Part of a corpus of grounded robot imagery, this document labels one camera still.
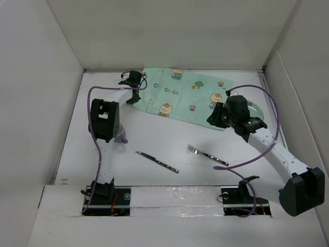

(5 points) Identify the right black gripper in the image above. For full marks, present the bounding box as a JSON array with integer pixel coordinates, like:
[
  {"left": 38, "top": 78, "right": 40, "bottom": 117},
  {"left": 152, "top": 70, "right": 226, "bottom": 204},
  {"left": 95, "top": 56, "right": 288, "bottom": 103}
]
[{"left": 206, "top": 102, "right": 237, "bottom": 129}]

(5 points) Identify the light green floral plate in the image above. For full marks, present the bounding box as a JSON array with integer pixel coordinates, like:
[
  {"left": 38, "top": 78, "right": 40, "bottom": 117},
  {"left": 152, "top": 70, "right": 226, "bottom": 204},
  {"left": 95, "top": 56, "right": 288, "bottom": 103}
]
[{"left": 247, "top": 100, "right": 264, "bottom": 120}]

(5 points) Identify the green cartoon print cloth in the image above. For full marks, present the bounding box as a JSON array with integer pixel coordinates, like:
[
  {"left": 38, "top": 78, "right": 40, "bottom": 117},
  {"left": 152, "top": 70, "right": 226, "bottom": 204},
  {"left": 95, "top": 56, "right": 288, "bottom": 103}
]
[{"left": 132, "top": 68, "right": 233, "bottom": 130}]

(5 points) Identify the purple ceramic mug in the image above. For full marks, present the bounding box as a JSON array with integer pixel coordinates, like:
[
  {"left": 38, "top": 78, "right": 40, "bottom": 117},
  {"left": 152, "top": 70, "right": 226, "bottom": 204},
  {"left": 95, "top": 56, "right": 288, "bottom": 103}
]
[{"left": 114, "top": 124, "right": 128, "bottom": 144}]

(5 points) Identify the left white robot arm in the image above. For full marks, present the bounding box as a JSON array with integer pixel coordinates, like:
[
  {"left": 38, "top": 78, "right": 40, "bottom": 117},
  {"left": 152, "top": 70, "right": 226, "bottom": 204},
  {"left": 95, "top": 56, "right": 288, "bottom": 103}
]
[{"left": 87, "top": 70, "right": 148, "bottom": 204}]

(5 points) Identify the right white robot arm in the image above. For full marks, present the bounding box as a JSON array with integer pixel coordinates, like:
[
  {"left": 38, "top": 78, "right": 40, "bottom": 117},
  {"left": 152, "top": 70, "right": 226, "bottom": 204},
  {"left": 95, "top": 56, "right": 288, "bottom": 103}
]
[{"left": 207, "top": 95, "right": 325, "bottom": 217}]

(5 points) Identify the steel fork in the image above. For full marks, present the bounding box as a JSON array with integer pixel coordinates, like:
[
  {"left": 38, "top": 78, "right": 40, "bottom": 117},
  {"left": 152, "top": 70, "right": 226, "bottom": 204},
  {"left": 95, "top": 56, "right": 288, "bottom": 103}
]
[{"left": 187, "top": 145, "right": 229, "bottom": 167}]

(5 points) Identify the steel table knife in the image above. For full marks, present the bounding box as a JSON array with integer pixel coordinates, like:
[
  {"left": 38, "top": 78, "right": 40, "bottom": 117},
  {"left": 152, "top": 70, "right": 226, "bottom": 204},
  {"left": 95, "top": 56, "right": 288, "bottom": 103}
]
[{"left": 136, "top": 151, "right": 179, "bottom": 173}]

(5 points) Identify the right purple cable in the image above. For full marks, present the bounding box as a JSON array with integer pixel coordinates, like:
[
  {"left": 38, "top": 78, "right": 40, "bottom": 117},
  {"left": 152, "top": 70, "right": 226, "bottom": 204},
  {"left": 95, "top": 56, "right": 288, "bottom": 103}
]
[{"left": 213, "top": 84, "right": 280, "bottom": 219}]

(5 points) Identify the purple cable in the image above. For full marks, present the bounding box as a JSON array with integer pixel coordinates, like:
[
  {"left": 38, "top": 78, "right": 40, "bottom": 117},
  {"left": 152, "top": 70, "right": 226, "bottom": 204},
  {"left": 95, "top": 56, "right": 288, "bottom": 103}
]
[
  {"left": 82, "top": 71, "right": 149, "bottom": 214},
  {"left": 213, "top": 84, "right": 280, "bottom": 219}
]

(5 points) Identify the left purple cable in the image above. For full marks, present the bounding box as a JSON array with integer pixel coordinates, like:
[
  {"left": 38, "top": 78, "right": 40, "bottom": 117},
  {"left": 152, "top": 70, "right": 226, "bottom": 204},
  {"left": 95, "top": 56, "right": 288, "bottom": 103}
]
[{"left": 82, "top": 71, "right": 149, "bottom": 214}]

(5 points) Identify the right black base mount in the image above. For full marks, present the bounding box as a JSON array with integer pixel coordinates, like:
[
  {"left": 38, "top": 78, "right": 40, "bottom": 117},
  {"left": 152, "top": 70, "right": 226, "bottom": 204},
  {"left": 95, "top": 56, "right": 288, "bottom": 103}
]
[{"left": 216, "top": 180, "right": 271, "bottom": 217}]

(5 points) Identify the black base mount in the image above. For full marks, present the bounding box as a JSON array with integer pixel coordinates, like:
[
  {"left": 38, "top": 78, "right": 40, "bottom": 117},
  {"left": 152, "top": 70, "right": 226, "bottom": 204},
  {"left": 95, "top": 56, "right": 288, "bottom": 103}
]
[
  {"left": 81, "top": 183, "right": 132, "bottom": 217},
  {"left": 216, "top": 180, "right": 271, "bottom": 217}
]

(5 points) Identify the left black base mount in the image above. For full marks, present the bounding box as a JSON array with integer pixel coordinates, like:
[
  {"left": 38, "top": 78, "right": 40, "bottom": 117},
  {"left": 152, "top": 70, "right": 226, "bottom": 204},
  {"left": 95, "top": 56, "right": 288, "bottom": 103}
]
[{"left": 81, "top": 183, "right": 132, "bottom": 217}]

